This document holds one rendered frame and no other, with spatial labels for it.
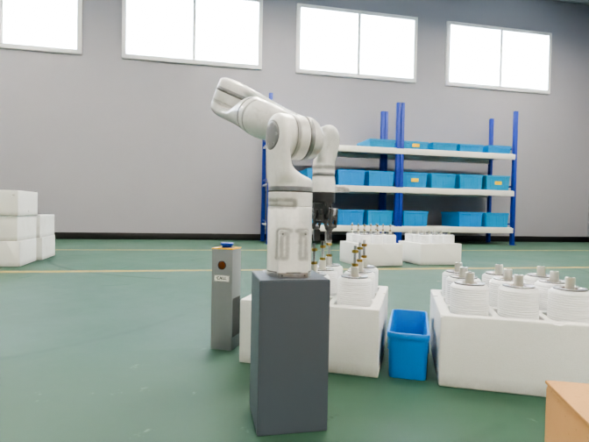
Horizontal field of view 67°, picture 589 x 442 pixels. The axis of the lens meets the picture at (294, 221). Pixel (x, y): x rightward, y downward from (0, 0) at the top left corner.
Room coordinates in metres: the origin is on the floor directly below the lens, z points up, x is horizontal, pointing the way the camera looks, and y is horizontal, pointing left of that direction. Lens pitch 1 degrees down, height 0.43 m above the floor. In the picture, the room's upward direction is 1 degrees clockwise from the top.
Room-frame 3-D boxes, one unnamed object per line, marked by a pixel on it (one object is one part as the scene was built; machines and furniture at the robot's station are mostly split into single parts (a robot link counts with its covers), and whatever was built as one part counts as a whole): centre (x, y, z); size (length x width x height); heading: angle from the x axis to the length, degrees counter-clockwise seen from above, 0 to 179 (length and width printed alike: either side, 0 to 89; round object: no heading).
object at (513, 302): (1.13, -0.58, 0.16); 0.10 x 0.10 x 0.18
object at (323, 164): (1.38, -0.09, 0.62); 0.09 x 0.07 x 0.15; 24
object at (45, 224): (3.68, 2.26, 0.27); 0.39 x 0.39 x 0.18; 13
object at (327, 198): (1.39, -0.09, 0.45); 0.08 x 0.08 x 0.09
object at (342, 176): (6.18, -0.71, 0.89); 0.50 x 0.38 x 0.21; 10
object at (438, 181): (6.48, -2.04, 0.89); 0.50 x 0.38 x 0.21; 11
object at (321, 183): (1.40, -0.10, 0.52); 0.11 x 0.09 x 0.06; 118
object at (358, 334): (1.39, -0.09, 0.09); 0.39 x 0.39 x 0.18; 75
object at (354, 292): (1.24, -0.17, 0.16); 0.10 x 0.10 x 0.18
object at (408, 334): (1.29, -0.34, 0.06); 0.30 x 0.11 x 0.12; 165
